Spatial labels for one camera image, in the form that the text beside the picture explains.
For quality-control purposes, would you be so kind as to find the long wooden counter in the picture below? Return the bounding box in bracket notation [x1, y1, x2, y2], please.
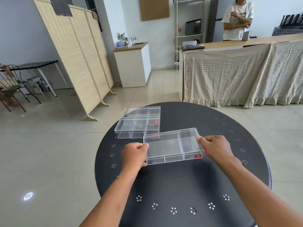
[178, 33, 303, 103]

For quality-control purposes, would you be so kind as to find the black rectangular side table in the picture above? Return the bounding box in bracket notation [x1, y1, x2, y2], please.
[9, 60, 69, 97]

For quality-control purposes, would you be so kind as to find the black metal chair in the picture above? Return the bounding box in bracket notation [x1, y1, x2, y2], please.
[0, 64, 42, 113]

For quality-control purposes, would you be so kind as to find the cream checked ruffled cloth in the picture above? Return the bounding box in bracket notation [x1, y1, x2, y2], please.
[183, 43, 272, 108]

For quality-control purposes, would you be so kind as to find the person's left forearm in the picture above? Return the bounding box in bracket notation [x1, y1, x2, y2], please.
[79, 168, 140, 227]

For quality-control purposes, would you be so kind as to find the clear plastic compartment box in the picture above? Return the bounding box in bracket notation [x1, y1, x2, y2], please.
[143, 128, 205, 165]
[121, 106, 161, 121]
[114, 117, 160, 139]

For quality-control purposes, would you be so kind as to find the person's right hand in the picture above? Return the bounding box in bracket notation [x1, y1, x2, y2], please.
[196, 135, 235, 166]

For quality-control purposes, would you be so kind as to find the white metal shelf rack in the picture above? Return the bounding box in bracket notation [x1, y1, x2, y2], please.
[174, 0, 211, 71]

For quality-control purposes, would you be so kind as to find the white cardboard box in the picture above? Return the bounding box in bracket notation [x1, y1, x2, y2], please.
[24, 76, 52, 94]

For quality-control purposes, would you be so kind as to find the person's right forearm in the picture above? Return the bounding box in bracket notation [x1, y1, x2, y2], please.
[219, 156, 303, 227]

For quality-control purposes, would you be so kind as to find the round black perforated table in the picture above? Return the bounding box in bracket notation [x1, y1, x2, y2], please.
[94, 102, 272, 227]

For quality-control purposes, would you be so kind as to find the white cabinet with wooden top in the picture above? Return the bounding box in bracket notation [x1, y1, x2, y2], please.
[113, 42, 152, 88]

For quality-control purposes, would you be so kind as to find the dark checked fabric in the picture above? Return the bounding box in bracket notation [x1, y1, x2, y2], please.
[271, 26, 303, 37]

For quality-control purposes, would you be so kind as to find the grey cloth on screen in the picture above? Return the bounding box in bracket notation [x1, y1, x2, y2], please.
[46, 0, 73, 17]

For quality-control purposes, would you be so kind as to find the cream plain ruffled cloth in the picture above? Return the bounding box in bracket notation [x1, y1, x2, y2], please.
[244, 40, 303, 108]

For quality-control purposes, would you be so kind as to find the row of black frames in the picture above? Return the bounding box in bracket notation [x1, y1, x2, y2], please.
[279, 13, 303, 28]

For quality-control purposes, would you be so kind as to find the person's left hand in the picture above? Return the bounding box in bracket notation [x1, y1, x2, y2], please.
[121, 142, 149, 173]

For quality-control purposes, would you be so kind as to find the dish rack with utensils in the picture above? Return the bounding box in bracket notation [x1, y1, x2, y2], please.
[115, 32, 133, 48]

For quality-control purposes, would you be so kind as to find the cork board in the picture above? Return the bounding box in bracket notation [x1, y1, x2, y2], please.
[139, 0, 170, 21]

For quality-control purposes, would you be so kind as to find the black box on shelf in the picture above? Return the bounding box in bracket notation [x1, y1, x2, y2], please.
[185, 19, 202, 36]

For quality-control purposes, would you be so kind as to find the woven rattan folding screen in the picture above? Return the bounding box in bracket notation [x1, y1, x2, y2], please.
[32, 0, 118, 121]

